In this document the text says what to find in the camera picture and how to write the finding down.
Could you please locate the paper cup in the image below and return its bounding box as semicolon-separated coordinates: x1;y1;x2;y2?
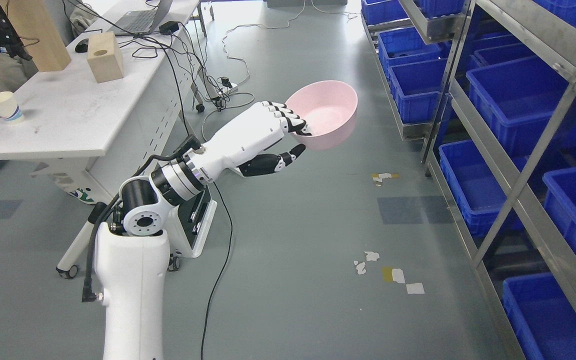
0;91;25;125

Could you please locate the tall wooden block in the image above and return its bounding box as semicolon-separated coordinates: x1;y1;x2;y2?
7;0;71;72

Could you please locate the steel shelf rack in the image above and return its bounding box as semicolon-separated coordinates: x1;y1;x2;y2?
360;0;576;360

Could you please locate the white desk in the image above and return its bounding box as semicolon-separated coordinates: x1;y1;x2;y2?
0;0;219;279

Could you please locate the laptop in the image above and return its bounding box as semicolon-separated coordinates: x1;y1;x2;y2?
108;0;173;37

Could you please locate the pink ikea bowl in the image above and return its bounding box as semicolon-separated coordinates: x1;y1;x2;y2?
285;80;358;151

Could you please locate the small wooden block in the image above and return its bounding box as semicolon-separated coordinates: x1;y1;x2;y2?
87;30;124;84

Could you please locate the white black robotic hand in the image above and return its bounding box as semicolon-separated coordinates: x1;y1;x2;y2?
185;101;312;183

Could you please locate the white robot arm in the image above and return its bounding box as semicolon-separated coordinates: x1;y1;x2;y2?
82;136;217;360

